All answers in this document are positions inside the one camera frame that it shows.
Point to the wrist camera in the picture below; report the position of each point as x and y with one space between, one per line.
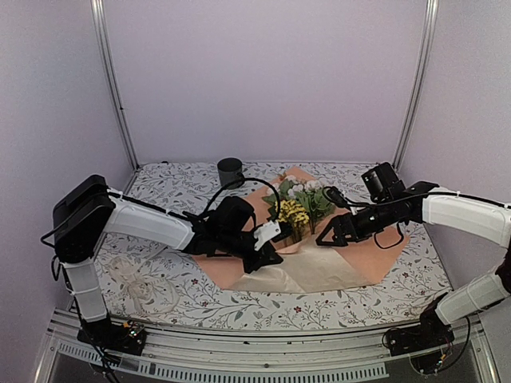
271 231
383 183

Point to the cream ribbon bow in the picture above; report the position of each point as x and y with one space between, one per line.
150 294

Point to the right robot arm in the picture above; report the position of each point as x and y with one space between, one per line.
479 220

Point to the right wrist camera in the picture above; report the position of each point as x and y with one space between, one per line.
383 183

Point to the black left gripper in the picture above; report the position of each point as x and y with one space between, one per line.
263 258

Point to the floral tablecloth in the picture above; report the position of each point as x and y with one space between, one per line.
416 278

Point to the dark grey mug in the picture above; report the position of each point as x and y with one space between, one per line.
230 172

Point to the left aluminium frame post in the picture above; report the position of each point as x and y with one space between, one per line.
100 26

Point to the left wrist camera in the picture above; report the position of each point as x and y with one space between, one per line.
271 231

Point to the peach wrapping paper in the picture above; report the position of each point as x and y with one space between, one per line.
307 268

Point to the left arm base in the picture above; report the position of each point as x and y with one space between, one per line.
128 337

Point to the white purple flower bunch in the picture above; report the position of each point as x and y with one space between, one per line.
300 186

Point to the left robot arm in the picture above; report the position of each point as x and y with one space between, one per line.
92 209

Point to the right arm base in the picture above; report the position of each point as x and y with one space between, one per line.
431 332

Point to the yellow flower bunch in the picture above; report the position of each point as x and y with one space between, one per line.
295 216

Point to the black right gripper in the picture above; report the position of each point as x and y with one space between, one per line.
341 224

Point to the front aluminium rail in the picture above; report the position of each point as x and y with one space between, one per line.
277 346

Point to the aluminium frame post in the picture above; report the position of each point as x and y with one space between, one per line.
100 26
425 48

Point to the right aluminium frame post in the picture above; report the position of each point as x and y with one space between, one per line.
425 48

